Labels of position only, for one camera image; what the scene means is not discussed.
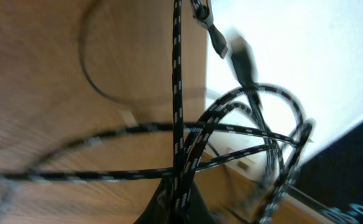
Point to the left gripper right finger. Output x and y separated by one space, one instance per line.
198 212

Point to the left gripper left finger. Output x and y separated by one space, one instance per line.
160 205

